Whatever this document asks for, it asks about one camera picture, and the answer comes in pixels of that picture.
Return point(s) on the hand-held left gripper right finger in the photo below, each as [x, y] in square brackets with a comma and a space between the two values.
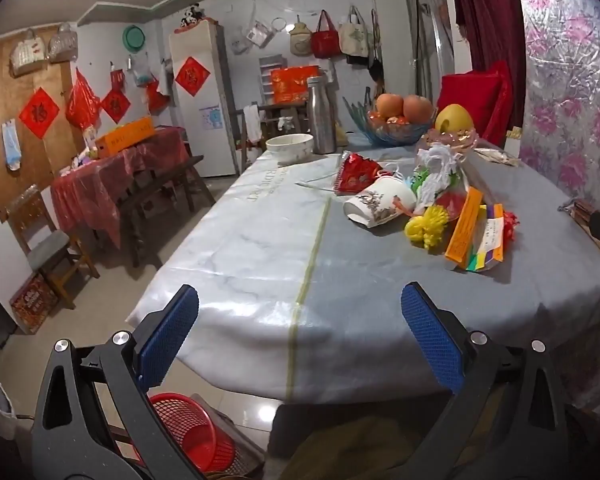
[430, 332]

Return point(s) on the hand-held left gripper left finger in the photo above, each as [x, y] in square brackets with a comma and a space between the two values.
[172, 330]

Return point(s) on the red mesh basket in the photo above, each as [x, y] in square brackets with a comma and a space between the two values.
[190, 435]

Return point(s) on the white printed paper cup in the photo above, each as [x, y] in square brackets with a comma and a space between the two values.
[375, 205]

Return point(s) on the pink plastic wrapper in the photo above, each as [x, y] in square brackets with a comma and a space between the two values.
[450, 139]

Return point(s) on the colourful paper card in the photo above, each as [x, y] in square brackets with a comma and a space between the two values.
[487, 247]

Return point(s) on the orange paper packet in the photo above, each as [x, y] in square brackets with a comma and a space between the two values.
[462, 235]

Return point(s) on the grey white tablecloth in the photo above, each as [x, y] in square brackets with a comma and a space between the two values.
[260, 270]

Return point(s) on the yellow plastic flower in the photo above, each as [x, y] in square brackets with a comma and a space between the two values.
[427, 225]

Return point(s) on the red ribbon flower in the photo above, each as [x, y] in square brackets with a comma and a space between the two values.
[510, 222]

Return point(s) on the yellow garment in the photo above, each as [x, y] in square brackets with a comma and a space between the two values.
[360, 450]

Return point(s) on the red printed carton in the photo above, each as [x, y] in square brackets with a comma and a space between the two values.
[32, 305]

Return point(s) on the wooden chair with grey seat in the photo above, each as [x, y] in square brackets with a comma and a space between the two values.
[50, 250]

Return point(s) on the dark wooden bench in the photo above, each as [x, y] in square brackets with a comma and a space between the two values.
[160, 180]

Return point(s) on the green plastic wrapper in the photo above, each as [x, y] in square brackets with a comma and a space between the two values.
[420, 181]

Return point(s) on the table with red plastic cover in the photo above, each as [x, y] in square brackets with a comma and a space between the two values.
[105, 180]

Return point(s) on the red snack packet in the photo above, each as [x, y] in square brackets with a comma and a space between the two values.
[355, 175]

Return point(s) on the clear plastic packet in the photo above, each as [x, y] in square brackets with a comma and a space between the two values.
[497, 157]

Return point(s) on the brown case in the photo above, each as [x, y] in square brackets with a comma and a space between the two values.
[592, 227]

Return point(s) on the orange cardboard box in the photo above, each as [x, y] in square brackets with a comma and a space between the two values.
[125, 137]

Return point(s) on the blue glass fruit bowl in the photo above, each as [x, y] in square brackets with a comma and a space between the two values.
[395, 133]

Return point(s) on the white ceramic bowl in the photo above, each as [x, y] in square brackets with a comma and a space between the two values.
[289, 150]

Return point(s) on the blue fridge poster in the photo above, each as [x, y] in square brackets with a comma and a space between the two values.
[210, 117]

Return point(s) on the yellow pomelo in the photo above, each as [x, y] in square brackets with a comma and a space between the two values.
[455, 117]

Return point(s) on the red orange wrapped sweets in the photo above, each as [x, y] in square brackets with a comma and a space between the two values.
[387, 120]

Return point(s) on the white towel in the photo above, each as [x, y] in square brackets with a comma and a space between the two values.
[254, 122]

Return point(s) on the red diamond paper poster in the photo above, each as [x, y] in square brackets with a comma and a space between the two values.
[116, 105]
[192, 76]
[39, 112]

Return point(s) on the steel thermos bottle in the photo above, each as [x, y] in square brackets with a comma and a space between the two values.
[322, 120]

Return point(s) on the red cushion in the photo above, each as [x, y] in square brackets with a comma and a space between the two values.
[475, 95]

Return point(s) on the red plastic bag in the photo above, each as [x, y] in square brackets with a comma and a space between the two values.
[82, 105]

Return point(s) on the blue face mask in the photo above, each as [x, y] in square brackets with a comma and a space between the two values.
[11, 147]

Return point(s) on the red gift box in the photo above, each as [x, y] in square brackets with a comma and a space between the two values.
[292, 85]

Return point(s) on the floral foil sheet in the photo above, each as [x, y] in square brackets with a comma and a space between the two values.
[570, 85]

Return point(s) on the grey drawer shelf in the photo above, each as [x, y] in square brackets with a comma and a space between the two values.
[270, 62]

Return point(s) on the white refrigerator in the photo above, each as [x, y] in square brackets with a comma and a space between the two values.
[200, 45]

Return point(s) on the black hanging bag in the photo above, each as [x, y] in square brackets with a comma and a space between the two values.
[375, 45]

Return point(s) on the green plastic basin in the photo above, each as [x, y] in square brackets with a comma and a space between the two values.
[135, 38]

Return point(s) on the cream tote bag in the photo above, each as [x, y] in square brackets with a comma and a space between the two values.
[354, 37]

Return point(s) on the woven straw bag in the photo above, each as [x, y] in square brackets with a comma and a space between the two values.
[27, 55]
[62, 45]

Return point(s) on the clear plastic bag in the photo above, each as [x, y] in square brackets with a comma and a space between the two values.
[252, 35]

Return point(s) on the red tote bag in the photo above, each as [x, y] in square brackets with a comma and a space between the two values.
[326, 42]

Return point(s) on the panda plush toy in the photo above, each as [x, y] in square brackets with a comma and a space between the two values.
[192, 15]

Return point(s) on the beige hanging bag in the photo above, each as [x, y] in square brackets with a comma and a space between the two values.
[300, 40]

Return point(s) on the dark red curtain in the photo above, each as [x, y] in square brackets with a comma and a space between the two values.
[485, 10]

